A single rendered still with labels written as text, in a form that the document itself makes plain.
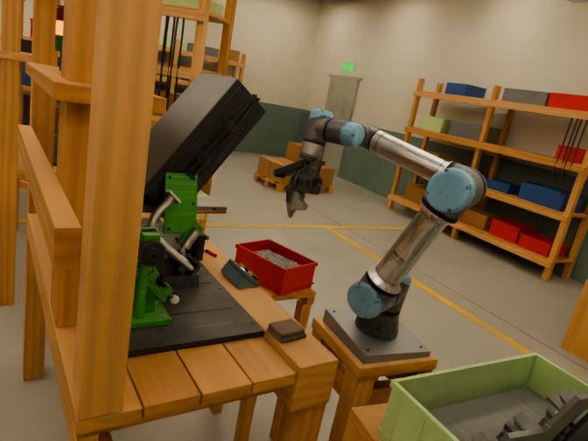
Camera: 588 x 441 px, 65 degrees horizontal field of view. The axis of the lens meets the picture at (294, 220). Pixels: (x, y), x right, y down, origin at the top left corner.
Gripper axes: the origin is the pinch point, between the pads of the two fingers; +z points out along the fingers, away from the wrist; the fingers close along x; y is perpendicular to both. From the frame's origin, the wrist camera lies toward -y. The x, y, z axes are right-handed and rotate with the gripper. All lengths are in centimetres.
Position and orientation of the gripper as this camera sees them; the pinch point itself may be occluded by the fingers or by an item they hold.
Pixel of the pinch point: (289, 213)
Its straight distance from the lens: 154.5
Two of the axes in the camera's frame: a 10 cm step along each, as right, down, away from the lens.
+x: 5.0, 0.3, 8.7
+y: 8.3, 2.9, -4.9
